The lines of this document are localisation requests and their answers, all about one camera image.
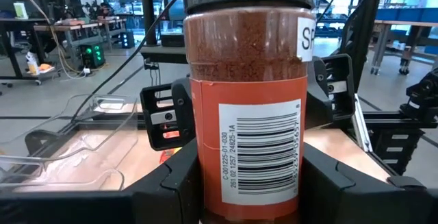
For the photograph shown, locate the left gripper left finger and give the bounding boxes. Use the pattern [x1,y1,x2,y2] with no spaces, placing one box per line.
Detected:
[0,137,203,224]

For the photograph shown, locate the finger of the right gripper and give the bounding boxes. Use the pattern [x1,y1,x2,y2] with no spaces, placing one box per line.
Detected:
[139,77,197,152]
[306,53,357,132]

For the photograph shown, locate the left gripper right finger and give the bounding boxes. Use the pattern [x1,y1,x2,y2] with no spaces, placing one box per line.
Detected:
[299,142,438,224]

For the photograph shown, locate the orange label spice jar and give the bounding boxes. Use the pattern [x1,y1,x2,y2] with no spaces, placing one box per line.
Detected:
[182,0,318,224]

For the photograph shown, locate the silver aluminium strut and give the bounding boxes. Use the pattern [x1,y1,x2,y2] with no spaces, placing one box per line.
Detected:
[350,93,374,153]

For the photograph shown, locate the black side table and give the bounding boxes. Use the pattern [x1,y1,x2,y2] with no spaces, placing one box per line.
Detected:
[140,45,188,64]

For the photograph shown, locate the clear plastic bin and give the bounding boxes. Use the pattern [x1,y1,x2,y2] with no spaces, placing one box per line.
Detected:
[0,93,140,192]

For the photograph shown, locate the flat black box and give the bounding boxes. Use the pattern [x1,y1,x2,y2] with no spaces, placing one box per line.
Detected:
[159,33,185,48]

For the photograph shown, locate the small black lit tower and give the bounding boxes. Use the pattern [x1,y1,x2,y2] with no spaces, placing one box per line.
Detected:
[119,31,135,49]

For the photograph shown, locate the wooden table grey legs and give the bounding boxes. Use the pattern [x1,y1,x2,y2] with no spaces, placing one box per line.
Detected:
[371,18,438,76]

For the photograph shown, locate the green-lit computer tower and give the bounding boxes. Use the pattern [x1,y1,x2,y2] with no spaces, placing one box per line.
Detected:
[80,42,105,69]

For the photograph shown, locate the blue storage bins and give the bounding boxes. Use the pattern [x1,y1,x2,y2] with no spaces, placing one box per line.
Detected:
[375,7,438,23]

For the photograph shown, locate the person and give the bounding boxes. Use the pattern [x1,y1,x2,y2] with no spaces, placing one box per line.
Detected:
[95,1,116,19]

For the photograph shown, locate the wooden workbench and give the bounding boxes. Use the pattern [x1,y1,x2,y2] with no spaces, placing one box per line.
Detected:
[33,17,127,52]

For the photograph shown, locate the white bottle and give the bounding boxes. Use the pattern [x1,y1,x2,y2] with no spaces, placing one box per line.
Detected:
[26,51,40,76]

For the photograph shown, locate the black office desk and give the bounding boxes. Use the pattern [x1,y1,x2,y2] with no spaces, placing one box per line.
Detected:
[0,17,52,88]

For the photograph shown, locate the yellow-green box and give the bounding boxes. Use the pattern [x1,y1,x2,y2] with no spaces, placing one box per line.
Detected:
[12,1,29,20]

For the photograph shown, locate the thin black cable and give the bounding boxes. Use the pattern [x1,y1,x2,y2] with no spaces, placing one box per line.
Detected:
[70,0,185,124]

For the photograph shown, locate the black vertical post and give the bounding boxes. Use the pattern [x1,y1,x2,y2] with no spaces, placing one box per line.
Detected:
[139,0,158,46]

